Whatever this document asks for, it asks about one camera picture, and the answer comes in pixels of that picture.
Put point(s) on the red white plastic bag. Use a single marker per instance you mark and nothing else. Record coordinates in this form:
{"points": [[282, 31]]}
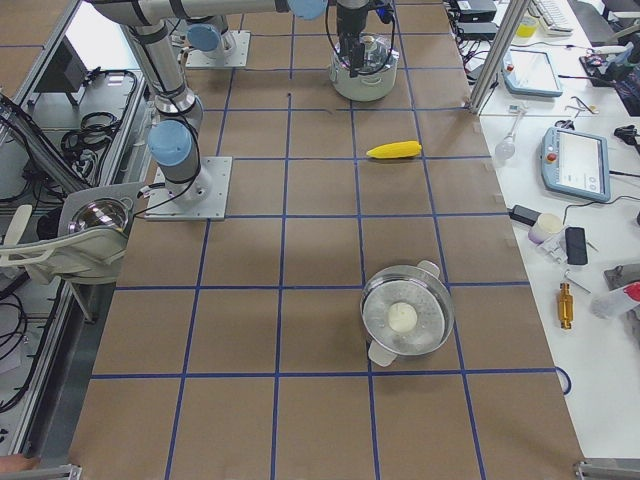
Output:
{"points": [[616, 302]]}

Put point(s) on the light bulb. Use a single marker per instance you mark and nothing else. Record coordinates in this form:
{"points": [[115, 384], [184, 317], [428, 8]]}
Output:
{"points": [[506, 149]]}

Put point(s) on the white spatula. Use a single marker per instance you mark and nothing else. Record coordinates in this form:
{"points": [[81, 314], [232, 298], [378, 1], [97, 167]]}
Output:
{"points": [[18, 225]]}

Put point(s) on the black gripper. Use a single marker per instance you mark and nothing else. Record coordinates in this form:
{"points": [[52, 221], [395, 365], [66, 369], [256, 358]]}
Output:
{"points": [[351, 19]]}

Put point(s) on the teach pendant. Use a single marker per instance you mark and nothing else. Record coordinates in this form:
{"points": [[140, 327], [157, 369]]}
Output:
{"points": [[575, 164], [532, 73]]}

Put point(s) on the gold brass fitting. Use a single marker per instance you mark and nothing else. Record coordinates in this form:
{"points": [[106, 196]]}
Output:
{"points": [[565, 306]]}

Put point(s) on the white purple cup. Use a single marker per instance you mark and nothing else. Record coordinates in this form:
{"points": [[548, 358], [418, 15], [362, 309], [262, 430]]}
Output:
{"points": [[545, 226]]}

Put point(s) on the black monitor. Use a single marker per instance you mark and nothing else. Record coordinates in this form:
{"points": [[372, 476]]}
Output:
{"points": [[65, 74]]}

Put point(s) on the white dish rack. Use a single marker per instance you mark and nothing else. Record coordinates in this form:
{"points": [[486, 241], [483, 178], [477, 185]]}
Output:
{"points": [[92, 256]]}

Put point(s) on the black power adapter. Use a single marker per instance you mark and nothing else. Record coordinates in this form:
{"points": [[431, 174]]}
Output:
{"points": [[523, 215]]}

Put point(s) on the white keyboard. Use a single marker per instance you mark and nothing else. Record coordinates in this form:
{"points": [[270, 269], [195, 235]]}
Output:
{"points": [[551, 18]]}

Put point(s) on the aluminium frame post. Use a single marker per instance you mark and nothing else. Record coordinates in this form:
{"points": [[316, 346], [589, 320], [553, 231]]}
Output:
{"points": [[506, 31]]}

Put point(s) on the steel pot with lid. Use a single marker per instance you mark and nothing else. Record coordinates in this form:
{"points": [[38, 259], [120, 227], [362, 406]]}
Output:
{"points": [[406, 311]]}

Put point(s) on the yellow corn cob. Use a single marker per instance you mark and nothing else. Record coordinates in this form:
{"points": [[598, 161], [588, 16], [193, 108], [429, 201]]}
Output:
{"points": [[395, 150]]}

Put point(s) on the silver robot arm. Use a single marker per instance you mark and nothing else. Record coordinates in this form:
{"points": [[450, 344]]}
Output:
{"points": [[198, 12], [173, 142]]}

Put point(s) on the black power brick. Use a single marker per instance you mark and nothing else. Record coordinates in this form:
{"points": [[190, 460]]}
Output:
{"points": [[483, 31]]}

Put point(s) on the glass pot lid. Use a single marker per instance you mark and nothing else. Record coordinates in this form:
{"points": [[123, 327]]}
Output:
{"points": [[380, 55]]}

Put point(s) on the white electric cooking pot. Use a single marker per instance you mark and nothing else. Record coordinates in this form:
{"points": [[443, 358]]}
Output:
{"points": [[375, 79]]}

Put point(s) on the far teach pendant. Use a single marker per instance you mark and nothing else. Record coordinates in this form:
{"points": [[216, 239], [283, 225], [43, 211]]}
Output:
{"points": [[532, 73]]}

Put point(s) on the near teach pendant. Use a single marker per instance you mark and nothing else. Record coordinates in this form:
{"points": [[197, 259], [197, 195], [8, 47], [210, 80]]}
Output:
{"points": [[575, 164]]}

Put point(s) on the black phone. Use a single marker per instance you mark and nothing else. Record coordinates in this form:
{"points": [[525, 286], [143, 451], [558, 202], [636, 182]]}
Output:
{"points": [[576, 246]]}

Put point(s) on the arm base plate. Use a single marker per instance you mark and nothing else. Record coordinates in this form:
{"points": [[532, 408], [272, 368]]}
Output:
{"points": [[225, 52], [205, 199]]}

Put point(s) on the glass lid on holder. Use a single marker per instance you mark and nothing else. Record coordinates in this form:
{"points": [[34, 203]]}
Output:
{"points": [[106, 212]]}

